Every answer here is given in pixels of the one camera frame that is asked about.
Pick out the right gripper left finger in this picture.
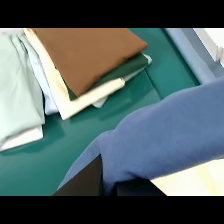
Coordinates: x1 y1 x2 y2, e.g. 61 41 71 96
52 154 103 197

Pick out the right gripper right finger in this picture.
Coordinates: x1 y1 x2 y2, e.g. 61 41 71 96
114 177 167 197

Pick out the purple-blue T-shirt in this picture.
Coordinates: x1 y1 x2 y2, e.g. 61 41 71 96
57 77 224 197

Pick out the cream garment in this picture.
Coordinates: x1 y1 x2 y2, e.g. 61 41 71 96
23 28 126 121

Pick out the white garment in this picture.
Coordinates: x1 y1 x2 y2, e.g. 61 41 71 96
18 33 60 117

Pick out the pale green garment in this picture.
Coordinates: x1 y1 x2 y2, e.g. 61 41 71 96
0 30 47 148

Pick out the dark green garment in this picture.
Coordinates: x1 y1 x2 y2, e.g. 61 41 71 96
66 53 150 102

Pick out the orange-brown garment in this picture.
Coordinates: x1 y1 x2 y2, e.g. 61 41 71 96
31 28 149 98

